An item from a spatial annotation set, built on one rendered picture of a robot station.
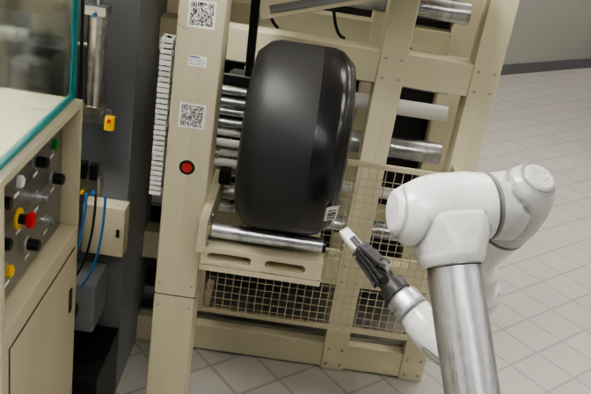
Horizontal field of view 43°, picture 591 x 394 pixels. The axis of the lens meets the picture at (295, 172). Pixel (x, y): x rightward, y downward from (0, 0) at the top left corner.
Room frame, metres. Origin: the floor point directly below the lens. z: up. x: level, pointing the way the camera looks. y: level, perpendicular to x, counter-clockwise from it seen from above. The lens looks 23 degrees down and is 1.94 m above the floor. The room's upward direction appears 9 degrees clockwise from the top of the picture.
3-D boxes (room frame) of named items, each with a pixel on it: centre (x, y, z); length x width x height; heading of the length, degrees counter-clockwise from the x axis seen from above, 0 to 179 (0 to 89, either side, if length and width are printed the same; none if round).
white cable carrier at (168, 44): (2.04, 0.40, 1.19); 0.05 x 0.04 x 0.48; 1
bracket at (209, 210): (2.10, 0.24, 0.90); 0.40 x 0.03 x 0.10; 1
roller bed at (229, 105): (2.48, 0.29, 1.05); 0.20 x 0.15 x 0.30; 91
